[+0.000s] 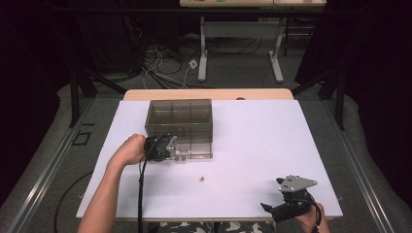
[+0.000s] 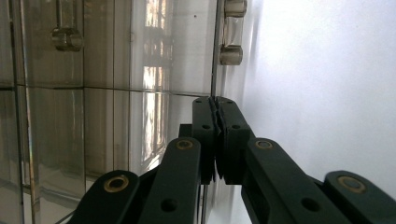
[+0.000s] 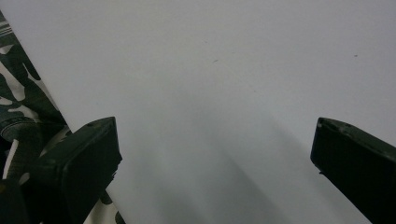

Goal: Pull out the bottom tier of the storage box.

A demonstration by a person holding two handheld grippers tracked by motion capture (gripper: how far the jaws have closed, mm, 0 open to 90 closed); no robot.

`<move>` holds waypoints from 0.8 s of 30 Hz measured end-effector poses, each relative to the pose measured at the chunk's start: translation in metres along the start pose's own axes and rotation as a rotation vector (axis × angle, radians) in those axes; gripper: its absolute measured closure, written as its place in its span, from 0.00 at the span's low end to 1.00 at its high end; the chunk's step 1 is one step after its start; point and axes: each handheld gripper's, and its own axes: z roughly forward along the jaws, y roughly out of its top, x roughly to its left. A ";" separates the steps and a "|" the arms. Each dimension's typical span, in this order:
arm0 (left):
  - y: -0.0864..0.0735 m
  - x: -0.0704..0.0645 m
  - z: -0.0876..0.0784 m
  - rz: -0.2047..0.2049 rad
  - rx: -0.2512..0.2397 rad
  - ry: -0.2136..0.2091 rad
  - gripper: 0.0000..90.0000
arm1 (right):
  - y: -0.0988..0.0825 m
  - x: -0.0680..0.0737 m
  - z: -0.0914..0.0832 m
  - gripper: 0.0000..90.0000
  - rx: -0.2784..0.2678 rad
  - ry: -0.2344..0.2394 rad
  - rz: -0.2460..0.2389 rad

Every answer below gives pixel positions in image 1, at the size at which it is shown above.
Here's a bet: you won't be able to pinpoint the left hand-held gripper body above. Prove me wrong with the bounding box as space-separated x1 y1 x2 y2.
144 134 179 163

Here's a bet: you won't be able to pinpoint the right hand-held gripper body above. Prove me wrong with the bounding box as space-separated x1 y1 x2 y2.
272 175 319 223

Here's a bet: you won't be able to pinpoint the transparent grey drawer box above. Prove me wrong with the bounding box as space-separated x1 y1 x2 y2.
144 98 214 160

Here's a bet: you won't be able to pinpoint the transparent grey drawer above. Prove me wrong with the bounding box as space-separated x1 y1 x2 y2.
146 130 214 161

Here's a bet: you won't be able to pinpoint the person's left hand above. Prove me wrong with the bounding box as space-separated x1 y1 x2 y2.
108 133 148 173

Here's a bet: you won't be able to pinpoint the person's right hand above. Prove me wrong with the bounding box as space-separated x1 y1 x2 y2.
294 203 330 233

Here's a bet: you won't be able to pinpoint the white table board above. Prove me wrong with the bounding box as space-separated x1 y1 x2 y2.
76 99 344 223

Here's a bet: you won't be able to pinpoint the light wooden table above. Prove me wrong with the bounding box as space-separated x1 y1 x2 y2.
122 87 294 102

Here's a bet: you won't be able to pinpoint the camouflage pants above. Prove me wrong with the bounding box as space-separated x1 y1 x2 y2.
156 220 276 233

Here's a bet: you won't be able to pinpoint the black metal stand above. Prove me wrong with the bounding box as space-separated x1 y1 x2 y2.
291 69 346 131
68 66 128 129

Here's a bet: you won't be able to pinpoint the dark curtain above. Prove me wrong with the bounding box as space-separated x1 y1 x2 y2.
294 0 412 210
0 0 84 197

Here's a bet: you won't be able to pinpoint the black horizontal bar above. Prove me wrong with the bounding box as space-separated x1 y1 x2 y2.
48 7 358 17

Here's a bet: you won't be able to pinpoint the light desk with white legs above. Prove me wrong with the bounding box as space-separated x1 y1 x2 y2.
179 0 327 83

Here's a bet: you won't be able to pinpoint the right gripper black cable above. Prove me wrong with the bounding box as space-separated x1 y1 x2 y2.
307 193 325 233

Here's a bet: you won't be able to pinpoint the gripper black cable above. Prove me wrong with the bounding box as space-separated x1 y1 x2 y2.
307 193 325 233
137 156 149 233

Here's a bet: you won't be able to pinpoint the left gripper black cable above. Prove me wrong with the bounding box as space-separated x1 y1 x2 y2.
137 156 149 233

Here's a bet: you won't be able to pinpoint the aluminium floor rail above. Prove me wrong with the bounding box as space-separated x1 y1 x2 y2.
324 100 395 233
6 96 95 233

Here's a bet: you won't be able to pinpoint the white cable with plug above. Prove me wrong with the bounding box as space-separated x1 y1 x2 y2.
142 48 198 90

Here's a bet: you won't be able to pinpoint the black floor cable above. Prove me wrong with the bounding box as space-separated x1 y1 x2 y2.
52 170 95 233

